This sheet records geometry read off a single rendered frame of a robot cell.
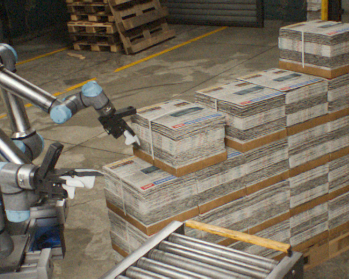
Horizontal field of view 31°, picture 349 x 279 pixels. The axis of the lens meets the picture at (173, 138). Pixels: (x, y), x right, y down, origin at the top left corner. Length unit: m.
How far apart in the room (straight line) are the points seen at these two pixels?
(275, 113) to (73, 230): 1.76
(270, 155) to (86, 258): 1.38
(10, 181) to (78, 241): 2.14
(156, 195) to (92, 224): 1.56
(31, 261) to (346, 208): 1.93
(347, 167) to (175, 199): 1.16
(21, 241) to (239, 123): 1.15
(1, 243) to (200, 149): 0.98
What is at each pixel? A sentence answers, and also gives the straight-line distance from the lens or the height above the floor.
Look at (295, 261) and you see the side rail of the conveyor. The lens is 2.20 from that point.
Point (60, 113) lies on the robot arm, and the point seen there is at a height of 1.22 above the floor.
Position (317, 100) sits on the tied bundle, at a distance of 3.28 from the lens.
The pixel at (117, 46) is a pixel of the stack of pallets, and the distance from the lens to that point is 9.22.
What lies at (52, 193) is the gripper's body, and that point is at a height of 1.19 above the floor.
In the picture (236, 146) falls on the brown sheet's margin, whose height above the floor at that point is 0.86.
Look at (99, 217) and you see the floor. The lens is 4.35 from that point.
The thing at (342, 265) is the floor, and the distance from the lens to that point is 3.69.
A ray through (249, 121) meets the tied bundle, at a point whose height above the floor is 0.98.
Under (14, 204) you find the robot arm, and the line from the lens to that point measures 2.03.
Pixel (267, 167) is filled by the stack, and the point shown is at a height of 0.71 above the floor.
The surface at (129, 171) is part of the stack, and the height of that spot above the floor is 0.83.
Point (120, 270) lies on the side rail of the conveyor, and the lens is 2.22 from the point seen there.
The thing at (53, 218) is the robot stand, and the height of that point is 0.72.
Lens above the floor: 1.97
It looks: 21 degrees down
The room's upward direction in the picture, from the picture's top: 5 degrees counter-clockwise
